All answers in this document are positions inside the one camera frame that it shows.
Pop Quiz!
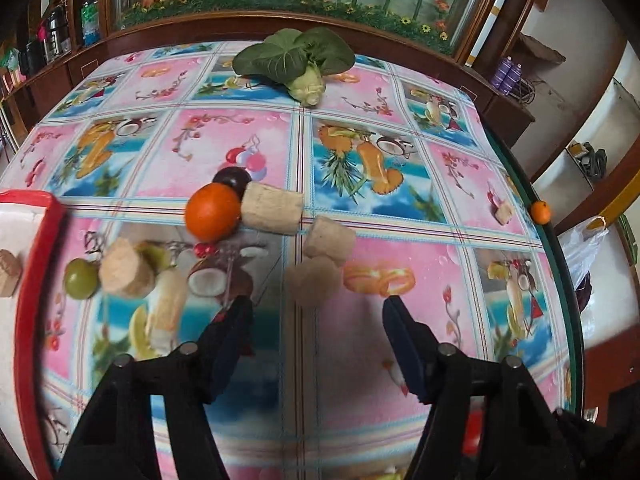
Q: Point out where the red-rimmed white tray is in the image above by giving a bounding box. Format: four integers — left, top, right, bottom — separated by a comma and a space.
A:
0, 189, 68, 480

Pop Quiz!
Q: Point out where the green round fruit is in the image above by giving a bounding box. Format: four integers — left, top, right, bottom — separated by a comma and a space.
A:
64, 258, 101, 301

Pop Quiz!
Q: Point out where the white plastic bag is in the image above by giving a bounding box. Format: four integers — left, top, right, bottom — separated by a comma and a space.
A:
557, 215, 611, 291

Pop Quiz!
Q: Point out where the white rolled paper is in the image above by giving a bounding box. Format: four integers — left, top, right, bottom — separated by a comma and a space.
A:
465, 0, 516, 68

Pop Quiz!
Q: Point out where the black thermos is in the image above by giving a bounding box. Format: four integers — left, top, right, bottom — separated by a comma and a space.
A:
25, 37, 48, 76

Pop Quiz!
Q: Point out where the orange tangerine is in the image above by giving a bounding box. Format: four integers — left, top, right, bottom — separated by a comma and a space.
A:
184, 183, 243, 242

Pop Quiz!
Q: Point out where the steel thermos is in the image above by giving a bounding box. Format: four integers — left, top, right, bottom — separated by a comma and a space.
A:
45, 2, 71, 58

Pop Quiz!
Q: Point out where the dark purple plum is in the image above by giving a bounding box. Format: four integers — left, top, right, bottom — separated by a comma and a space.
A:
211, 167, 252, 196

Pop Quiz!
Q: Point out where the dark wooden cabinet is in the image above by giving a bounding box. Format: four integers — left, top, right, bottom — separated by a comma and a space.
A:
0, 0, 551, 161

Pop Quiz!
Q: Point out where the wire basket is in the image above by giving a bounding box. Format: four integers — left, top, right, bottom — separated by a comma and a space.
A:
519, 77, 540, 107

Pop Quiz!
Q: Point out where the cardboard box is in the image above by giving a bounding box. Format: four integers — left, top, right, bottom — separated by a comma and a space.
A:
517, 32, 568, 66

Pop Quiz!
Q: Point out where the fruit-printed pink tablecloth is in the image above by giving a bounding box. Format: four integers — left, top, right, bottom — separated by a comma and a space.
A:
0, 40, 583, 480

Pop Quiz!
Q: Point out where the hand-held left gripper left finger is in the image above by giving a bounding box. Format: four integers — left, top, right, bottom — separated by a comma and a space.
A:
57, 294, 256, 480

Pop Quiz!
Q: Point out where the green bok choy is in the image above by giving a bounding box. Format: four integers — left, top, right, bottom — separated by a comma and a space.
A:
232, 27, 356, 108

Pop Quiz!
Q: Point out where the black cable bundle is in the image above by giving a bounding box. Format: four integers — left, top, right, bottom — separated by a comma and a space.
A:
570, 141, 608, 178

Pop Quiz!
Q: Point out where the beige corn cob piece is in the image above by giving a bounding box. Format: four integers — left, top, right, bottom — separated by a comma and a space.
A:
285, 255, 343, 306
98, 237, 157, 298
303, 215, 357, 267
241, 182, 304, 236
0, 249, 24, 298

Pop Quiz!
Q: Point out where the green plastic bottle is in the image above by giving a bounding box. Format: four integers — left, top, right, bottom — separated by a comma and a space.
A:
80, 0, 102, 47

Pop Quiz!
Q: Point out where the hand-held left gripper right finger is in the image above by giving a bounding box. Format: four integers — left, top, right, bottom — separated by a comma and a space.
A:
381, 295, 596, 480

